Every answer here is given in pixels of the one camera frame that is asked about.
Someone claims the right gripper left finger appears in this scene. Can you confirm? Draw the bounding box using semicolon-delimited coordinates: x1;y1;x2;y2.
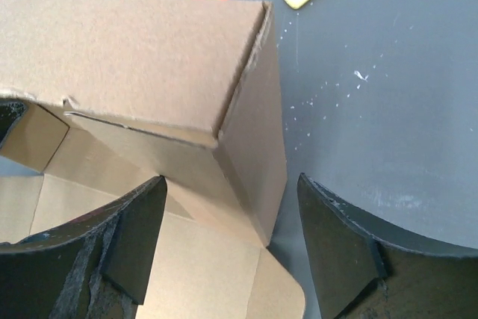
1;176;167;318

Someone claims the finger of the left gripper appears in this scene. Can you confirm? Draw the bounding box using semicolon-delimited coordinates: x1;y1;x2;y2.
0;99;28;146

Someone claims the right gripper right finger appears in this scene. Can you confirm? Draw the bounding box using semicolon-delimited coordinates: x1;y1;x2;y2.
297;173;477;318

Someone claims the brown cardboard box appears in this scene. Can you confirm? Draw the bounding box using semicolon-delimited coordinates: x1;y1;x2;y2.
1;0;305;318

